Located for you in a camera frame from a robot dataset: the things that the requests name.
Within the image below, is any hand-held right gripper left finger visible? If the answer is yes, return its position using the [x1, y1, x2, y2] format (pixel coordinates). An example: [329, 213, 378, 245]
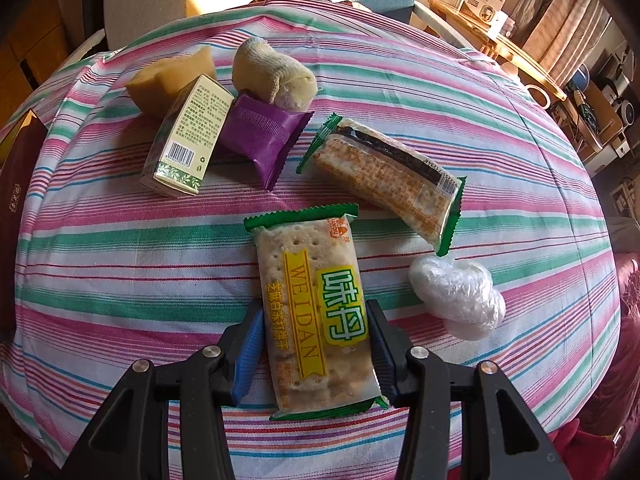
[60, 300, 266, 480]

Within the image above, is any cardboard box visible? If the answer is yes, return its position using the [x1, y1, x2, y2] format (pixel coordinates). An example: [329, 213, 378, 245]
[582, 80, 628, 151]

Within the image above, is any striped blanket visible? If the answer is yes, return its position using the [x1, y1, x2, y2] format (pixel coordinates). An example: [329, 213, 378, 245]
[0, 0, 626, 480]

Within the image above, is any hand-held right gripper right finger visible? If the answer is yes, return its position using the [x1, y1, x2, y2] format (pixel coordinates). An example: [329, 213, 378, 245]
[365, 299, 573, 480]

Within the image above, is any beige curtain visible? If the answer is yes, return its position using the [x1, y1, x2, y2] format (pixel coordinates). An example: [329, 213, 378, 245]
[510, 0, 613, 86]

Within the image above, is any gold tin box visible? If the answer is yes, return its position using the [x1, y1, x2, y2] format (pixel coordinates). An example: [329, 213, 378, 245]
[0, 108, 49, 341]

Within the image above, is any yellow label cracker packet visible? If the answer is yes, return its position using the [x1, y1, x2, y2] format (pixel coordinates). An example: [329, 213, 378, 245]
[243, 202, 390, 421]

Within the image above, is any wooden side desk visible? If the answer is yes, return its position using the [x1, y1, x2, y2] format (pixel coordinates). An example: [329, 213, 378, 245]
[427, 0, 568, 103]

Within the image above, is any dark stripe cracker packet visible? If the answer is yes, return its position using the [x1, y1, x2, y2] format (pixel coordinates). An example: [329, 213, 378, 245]
[296, 112, 467, 258]

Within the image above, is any wooden wardrobe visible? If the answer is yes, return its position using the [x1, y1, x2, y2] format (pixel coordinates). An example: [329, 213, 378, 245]
[0, 0, 86, 126]

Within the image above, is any red quilt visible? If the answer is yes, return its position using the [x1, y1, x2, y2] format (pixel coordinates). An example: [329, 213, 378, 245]
[550, 250, 640, 480]

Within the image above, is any yellow sponge block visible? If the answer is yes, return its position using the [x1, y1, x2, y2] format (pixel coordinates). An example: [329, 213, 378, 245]
[124, 44, 219, 122]

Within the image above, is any beige rolled cloth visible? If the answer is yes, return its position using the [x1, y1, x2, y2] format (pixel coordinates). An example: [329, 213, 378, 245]
[232, 37, 317, 113]

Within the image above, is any grey cloth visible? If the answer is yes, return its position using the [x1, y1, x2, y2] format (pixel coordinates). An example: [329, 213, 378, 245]
[607, 215, 640, 256]

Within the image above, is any green carton box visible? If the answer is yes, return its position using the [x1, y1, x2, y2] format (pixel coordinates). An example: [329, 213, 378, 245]
[139, 74, 236, 198]

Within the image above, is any purple snack packet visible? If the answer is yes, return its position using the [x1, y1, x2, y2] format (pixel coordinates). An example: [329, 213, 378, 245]
[218, 92, 315, 192]

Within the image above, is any white plastic bag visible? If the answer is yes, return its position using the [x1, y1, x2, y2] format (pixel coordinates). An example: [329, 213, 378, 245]
[408, 254, 507, 342]

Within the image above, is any white bed rail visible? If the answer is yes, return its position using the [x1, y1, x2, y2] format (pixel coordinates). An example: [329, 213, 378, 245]
[410, 0, 496, 61]
[62, 29, 107, 63]

